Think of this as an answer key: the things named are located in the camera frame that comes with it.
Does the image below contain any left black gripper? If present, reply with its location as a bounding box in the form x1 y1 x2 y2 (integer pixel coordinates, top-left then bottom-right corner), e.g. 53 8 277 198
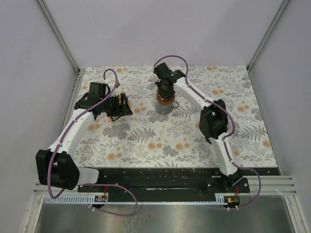
101 93 133 117

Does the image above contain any wooden dripper ring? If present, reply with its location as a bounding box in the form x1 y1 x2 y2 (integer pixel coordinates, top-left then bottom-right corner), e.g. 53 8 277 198
156 96 175 105

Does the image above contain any glass coffee server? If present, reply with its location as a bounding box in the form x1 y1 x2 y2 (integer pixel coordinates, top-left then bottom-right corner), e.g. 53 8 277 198
155 100 179 115

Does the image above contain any orange coffee filter box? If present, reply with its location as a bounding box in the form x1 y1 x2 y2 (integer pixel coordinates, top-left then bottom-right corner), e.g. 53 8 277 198
109 115 122 122

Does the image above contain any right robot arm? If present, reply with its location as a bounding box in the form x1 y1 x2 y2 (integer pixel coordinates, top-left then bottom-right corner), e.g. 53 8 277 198
154 63 242 192

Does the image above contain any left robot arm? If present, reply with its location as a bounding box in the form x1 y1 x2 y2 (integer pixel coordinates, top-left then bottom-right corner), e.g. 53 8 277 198
35 82 133 192

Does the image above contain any floral table mat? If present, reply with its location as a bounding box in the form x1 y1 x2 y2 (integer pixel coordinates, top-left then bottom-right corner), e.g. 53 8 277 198
74 65 277 167

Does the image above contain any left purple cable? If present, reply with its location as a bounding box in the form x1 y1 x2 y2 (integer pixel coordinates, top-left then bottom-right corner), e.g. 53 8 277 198
48 68 138 216

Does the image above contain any purple cable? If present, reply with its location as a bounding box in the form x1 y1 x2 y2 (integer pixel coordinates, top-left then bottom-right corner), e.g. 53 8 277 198
48 68 138 216
153 54 262 211

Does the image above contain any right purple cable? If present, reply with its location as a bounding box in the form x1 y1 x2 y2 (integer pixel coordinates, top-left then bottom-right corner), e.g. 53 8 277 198
153 54 262 211

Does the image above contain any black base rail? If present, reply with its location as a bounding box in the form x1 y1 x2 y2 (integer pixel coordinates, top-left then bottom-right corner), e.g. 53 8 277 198
78 168 250 202

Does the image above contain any white slotted cable duct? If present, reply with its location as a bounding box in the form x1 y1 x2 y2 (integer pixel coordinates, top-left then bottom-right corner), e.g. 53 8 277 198
44 195 108 204

